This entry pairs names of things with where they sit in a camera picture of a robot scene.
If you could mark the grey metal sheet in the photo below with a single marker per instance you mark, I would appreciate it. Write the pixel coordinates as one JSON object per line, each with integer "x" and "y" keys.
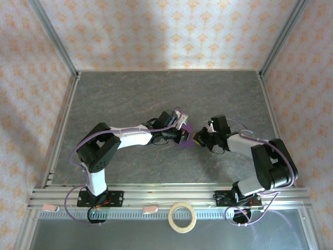
{"x": 130, "y": 237}

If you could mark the purple square paper sheet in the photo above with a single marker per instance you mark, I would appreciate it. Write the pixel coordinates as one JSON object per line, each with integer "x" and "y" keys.
{"x": 190, "y": 131}

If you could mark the beige tape roll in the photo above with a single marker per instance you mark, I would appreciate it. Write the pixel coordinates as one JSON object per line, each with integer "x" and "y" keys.
{"x": 170, "y": 217}

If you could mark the aluminium mounting rail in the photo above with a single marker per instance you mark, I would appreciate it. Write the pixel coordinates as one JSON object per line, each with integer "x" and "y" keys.
{"x": 169, "y": 194}

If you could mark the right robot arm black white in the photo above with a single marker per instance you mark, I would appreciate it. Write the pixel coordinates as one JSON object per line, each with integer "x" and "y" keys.
{"x": 270, "y": 164}

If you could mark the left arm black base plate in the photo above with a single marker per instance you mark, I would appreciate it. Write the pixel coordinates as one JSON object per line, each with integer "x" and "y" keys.
{"x": 117, "y": 199}

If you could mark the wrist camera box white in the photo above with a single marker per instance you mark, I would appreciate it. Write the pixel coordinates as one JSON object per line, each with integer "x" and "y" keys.
{"x": 181, "y": 122}
{"x": 211, "y": 129}

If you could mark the pink white clip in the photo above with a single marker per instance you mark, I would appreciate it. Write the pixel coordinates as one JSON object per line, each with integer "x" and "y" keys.
{"x": 149, "y": 209}
{"x": 49, "y": 207}

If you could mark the aluminium corner post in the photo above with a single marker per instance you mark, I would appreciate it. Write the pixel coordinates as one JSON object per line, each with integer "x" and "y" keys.
{"x": 54, "y": 36}
{"x": 282, "y": 36}

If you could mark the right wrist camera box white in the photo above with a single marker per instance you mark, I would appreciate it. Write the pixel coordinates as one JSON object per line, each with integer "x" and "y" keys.
{"x": 211, "y": 129}

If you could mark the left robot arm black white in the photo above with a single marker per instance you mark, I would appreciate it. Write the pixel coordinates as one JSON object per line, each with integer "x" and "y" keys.
{"x": 132, "y": 138}

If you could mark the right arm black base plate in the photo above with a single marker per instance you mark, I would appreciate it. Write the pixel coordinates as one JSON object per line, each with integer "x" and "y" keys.
{"x": 221, "y": 200}

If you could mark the aluminium lower frame bar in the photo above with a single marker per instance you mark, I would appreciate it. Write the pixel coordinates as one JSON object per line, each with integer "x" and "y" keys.
{"x": 26, "y": 229}
{"x": 310, "y": 229}

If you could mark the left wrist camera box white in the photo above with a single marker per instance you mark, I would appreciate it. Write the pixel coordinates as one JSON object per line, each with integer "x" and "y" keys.
{"x": 181, "y": 122}

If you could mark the aluminium table side rail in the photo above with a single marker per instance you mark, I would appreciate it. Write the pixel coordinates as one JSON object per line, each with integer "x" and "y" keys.
{"x": 270, "y": 109}
{"x": 68, "y": 109}

